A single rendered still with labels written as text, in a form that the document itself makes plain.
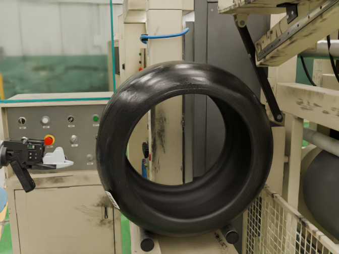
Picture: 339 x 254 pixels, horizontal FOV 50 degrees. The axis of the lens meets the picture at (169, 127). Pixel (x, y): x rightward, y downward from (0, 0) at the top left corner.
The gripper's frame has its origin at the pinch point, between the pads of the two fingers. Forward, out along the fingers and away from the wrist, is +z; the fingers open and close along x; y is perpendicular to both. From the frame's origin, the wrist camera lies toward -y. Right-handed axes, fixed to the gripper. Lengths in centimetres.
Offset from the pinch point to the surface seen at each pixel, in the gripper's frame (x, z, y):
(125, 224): 183, 34, -111
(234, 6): 5, 49, 56
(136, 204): -12.1, 21.9, -7.3
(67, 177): 61, -6, -26
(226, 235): -11, 52, -17
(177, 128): 25.4, 39.2, 10.0
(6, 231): 186, -66, -123
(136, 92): -10.2, 18.7, 26.7
